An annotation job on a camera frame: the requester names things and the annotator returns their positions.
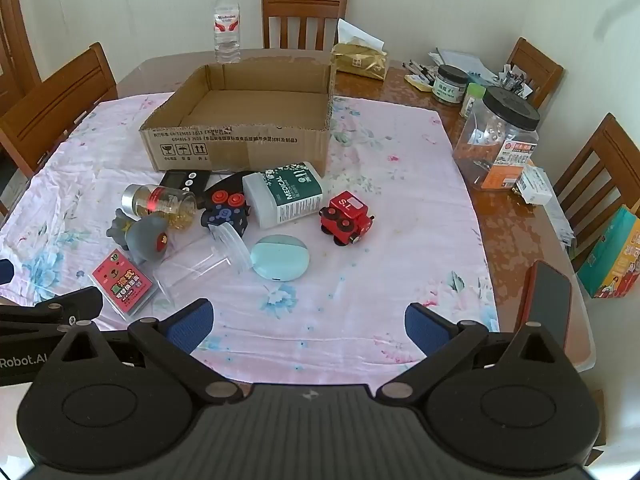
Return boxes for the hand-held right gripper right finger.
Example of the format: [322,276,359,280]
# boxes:
[372,302,571,406]

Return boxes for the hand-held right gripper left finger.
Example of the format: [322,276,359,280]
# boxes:
[47,298,246,406]

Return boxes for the clear plastic jar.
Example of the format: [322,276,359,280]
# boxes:
[152,222,252,306]

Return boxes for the red card pack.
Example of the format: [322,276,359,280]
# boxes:
[89,247,157,318]

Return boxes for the grey rubber toy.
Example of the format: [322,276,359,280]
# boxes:
[106,207,171,264]

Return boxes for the teal round case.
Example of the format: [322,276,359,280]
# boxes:
[249,234,311,281]

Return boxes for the capsule bottle with silver cap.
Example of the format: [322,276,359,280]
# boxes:
[121,184,198,231]

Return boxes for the red toy train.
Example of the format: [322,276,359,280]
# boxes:
[319,190,377,247]

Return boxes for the cardboard box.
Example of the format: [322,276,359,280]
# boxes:
[139,60,337,177]

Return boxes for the black toy car red wheels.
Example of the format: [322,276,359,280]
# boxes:
[200,190,252,240]

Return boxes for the phone in red case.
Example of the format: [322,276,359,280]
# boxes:
[515,259,572,356]

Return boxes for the pink floral cloth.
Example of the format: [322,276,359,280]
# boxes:
[0,91,501,378]

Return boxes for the black digital timer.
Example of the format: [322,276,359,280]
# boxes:
[159,169,213,201]

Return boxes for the white bottle with green label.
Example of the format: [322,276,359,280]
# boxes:
[242,161,325,228]

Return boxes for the wooden chair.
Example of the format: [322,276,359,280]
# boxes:
[552,113,640,272]
[506,36,565,110]
[260,0,349,52]
[0,0,43,117]
[0,42,119,178]

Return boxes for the small white box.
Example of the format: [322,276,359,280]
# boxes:
[514,164,555,206]

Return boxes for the large black-lidded plastic jar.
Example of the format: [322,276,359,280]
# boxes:
[452,85,542,192]

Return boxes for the colourful printed box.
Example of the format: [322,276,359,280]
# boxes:
[576,205,640,300]

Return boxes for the small green-lidded bottle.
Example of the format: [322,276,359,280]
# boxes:
[459,82,487,120]

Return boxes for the small black-lidded jar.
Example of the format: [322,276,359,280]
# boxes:
[432,64,471,107]

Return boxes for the yellow sticky notes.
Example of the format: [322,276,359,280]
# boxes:
[404,73,435,93]

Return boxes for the bundle of pens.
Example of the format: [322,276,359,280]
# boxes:
[402,58,438,83]

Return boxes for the pen holder with pens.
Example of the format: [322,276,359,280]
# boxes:
[500,65,535,98]

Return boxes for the gold tissue pack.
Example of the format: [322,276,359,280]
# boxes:
[330,18,390,82]

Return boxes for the clear plastic water bottle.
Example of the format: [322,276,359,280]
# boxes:
[213,0,242,64]

